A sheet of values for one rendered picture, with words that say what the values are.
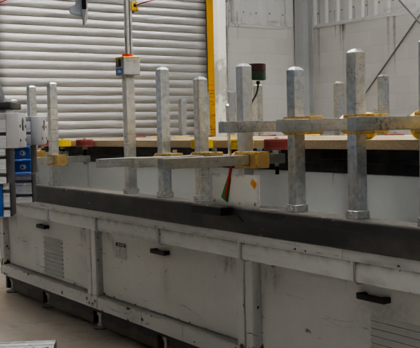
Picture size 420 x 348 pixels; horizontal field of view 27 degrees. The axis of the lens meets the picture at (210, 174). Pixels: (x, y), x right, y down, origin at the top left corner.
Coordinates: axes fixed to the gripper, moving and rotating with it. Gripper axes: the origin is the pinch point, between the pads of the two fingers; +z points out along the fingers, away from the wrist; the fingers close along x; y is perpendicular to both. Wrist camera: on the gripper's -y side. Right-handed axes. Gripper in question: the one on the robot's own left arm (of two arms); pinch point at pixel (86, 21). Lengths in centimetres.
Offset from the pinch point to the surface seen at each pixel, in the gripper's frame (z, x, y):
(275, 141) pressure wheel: 42, 36, -59
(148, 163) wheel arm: 48, 27, -20
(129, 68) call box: 14.2, -30.0, -13.9
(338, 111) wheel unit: 31, -87, -106
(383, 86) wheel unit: 21, -62, -120
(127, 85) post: 20.6, -31.4, -12.9
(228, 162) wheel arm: 47, 43, -43
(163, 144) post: 43, -9, -25
